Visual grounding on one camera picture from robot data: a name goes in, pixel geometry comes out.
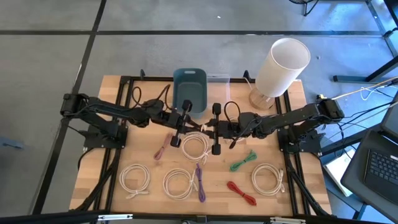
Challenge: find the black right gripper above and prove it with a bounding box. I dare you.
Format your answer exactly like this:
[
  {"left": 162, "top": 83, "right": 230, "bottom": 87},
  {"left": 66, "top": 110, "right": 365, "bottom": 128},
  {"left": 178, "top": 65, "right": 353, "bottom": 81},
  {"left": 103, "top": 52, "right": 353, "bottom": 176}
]
[{"left": 203, "top": 103, "right": 242, "bottom": 156}]

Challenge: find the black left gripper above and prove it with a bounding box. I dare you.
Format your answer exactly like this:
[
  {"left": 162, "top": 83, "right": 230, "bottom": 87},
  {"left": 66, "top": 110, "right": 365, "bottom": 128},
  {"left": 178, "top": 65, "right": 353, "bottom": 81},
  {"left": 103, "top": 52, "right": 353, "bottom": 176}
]
[{"left": 161, "top": 99, "right": 203, "bottom": 149}]

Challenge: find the green cable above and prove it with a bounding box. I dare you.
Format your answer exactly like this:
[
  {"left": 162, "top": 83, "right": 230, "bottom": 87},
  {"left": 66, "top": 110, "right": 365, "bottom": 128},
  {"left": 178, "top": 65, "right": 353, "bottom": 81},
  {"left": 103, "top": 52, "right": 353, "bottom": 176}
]
[{"left": 229, "top": 149, "right": 258, "bottom": 173}]

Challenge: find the purple cable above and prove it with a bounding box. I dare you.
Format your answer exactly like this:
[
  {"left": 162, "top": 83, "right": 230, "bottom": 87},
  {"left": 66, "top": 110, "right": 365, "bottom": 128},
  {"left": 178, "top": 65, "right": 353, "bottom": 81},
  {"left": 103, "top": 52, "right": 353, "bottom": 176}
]
[{"left": 195, "top": 163, "right": 207, "bottom": 203}]

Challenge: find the red cable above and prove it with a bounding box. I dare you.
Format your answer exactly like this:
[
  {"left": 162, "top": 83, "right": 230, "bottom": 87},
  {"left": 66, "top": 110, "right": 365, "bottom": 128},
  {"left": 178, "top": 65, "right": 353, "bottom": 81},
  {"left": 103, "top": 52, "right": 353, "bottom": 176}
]
[{"left": 226, "top": 180, "right": 257, "bottom": 207}]

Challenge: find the teal plastic bin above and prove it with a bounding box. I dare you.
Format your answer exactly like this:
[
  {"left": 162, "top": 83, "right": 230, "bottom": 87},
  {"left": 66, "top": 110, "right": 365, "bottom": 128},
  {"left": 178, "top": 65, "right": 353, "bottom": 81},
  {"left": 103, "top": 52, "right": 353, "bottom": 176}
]
[{"left": 172, "top": 68, "right": 208, "bottom": 119}]

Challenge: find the clear plastic bin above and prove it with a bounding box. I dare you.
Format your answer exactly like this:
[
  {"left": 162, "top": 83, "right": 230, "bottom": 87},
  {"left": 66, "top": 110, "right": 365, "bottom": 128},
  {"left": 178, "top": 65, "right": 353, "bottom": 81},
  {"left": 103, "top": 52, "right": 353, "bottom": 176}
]
[{"left": 206, "top": 73, "right": 231, "bottom": 108}]

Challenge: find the white shade wooden base lamp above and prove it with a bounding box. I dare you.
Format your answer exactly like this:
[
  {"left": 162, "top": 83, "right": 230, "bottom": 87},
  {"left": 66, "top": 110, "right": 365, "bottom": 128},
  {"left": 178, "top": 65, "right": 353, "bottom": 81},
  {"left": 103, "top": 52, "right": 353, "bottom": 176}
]
[{"left": 248, "top": 37, "right": 311, "bottom": 111}]

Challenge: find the white book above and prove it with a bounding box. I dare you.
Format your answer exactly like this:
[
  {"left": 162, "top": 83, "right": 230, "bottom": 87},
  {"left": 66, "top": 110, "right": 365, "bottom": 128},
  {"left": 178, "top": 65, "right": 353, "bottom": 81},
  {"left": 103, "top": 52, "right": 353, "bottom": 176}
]
[{"left": 323, "top": 148, "right": 355, "bottom": 197}]

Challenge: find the dark grey laptop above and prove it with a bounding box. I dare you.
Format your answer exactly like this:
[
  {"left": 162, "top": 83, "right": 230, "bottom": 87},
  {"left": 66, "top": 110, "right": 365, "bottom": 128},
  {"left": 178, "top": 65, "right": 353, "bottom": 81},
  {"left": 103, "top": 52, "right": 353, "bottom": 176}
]
[{"left": 340, "top": 129, "right": 398, "bottom": 222}]

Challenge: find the black floor fan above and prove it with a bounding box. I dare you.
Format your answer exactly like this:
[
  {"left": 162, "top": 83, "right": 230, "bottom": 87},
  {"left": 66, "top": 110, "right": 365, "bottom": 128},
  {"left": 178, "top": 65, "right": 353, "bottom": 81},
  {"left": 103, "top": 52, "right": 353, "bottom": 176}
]
[{"left": 289, "top": 0, "right": 321, "bottom": 17}]

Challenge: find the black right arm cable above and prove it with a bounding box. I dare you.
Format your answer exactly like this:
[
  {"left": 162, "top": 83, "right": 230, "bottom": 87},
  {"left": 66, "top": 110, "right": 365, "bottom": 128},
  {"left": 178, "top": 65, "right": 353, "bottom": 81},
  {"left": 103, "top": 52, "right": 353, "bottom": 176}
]
[{"left": 223, "top": 101, "right": 243, "bottom": 123}]

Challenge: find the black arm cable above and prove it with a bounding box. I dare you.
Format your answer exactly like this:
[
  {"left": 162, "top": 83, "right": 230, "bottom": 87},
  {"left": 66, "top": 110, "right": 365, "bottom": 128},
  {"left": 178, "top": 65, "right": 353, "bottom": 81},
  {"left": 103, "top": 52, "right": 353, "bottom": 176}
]
[
  {"left": 131, "top": 83, "right": 172, "bottom": 110},
  {"left": 223, "top": 101, "right": 243, "bottom": 123}
]

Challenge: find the black aluminium table frame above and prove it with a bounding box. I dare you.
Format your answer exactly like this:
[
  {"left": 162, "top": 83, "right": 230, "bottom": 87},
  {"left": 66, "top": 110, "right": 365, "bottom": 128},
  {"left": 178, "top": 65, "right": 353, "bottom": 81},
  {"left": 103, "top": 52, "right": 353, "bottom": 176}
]
[{"left": 0, "top": 68, "right": 398, "bottom": 224}]

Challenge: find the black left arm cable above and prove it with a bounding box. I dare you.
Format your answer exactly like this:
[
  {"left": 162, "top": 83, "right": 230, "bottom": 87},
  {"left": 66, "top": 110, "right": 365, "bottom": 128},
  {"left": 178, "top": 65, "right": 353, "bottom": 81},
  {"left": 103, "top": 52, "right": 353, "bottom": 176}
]
[{"left": 131, "top": 83, "right": 172, "bottom": 110}]

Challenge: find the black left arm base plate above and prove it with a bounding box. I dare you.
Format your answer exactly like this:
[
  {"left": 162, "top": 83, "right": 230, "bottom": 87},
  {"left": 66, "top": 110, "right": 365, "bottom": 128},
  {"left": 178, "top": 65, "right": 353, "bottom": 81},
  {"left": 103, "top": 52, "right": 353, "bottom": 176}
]
[{"left": 83, "top": 123, "right": 129, "bottom": 149}]

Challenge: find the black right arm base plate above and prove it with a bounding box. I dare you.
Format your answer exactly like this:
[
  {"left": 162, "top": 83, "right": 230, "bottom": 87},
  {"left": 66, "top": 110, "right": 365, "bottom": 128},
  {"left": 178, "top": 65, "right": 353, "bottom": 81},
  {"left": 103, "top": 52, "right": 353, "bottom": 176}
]
[{"left": 278, "top": 127, "right": 323, "bottom": 154}]

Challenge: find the yellow cable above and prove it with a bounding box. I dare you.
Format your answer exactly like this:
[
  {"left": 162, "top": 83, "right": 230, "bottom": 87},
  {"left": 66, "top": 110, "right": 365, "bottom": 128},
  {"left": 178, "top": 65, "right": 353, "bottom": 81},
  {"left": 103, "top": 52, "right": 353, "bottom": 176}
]
[{"left": 317, "top": 77, "right": 398, "bottom": 103}]

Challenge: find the black desk leg frame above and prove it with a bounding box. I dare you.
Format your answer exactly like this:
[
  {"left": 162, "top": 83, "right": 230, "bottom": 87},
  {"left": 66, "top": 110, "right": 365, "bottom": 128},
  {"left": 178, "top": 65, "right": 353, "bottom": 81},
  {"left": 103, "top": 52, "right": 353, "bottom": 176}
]
[{"left": 333, "top": 0, "right": 398, "bottom": 83}]

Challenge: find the thin white cable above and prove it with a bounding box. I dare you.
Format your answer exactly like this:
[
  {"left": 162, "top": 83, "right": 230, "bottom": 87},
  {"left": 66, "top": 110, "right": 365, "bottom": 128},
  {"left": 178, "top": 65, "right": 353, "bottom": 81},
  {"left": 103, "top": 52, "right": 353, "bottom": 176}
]
[{"left": 359, "top": 86, "right": 387, "bottom": 101}]

